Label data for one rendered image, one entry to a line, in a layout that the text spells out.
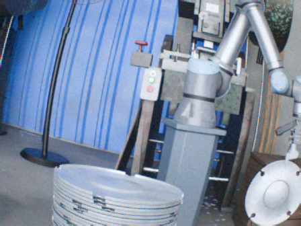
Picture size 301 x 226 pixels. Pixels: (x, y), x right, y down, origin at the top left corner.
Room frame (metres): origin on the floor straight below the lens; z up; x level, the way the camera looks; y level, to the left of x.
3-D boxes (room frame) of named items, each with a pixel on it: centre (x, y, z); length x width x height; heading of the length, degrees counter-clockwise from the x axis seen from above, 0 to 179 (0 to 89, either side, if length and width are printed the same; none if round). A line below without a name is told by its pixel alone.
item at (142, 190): (0.90, 0.05, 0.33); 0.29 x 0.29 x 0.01
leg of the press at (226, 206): (2.43, -0.52, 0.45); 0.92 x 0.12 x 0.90; 176
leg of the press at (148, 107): (2.47, 0.01, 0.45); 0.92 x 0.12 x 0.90; 176
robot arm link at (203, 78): (1.54, -0.16, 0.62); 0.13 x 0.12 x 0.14; 155
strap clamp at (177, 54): (2.32, -0.08, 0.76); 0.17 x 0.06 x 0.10; 86
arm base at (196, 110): (1.53, -0.15, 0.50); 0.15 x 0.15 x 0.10
